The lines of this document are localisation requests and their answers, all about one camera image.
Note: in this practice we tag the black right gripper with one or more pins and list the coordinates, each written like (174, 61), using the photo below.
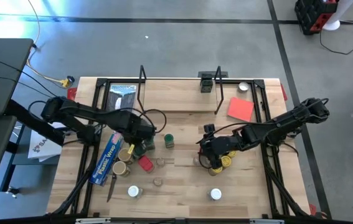
(223, 144)

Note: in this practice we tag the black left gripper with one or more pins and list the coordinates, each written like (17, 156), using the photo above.
(135, 127)

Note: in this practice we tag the white lid spice jar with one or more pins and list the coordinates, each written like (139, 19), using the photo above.
(133, 191)
(215, 193)

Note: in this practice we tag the red lid smoked paprika tin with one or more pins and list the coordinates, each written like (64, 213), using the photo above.
(145, 163)

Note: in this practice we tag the dark green black pepper tin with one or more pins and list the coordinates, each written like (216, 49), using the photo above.
(206, 77)
(206, 87)

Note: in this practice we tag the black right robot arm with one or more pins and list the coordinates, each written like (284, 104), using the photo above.
(288, 121)

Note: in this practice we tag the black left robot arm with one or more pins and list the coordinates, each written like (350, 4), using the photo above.
(95, 113)

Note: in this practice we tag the yellow gripper tag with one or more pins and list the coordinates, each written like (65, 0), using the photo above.
(131, 148)

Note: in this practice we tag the Yellowstone waterfall book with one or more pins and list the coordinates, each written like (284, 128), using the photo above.
(121, 96)

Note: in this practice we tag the blue plastic wrap box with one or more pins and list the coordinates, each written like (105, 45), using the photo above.
(106, 161)

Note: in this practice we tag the red square paper pad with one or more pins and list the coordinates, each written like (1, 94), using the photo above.
(241, 109)

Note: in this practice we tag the red table clamp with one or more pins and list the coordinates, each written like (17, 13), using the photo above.
(284, 92)
(72, 93)
(312, 209)

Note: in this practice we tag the small round silver tin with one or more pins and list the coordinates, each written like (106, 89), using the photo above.
(243, 87)

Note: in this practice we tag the dark grey mounting plate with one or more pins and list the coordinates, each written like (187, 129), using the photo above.
(221, 74)

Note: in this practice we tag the white paper bag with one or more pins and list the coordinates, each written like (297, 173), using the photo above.
(42, 146)

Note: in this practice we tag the metal caster wheel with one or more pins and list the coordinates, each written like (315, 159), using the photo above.
(12, 191)

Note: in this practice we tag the dark grey desk top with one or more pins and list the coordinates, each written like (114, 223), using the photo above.
(2, 74)

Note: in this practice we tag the black and red crate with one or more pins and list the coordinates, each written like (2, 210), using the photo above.
(311, 15)

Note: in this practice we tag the white stand base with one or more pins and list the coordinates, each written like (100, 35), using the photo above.
(332, 24)

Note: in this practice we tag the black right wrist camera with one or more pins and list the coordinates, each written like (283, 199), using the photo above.
(209, 128)

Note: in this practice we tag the black aluminium rig frame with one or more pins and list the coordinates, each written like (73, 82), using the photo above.
(100, 82)

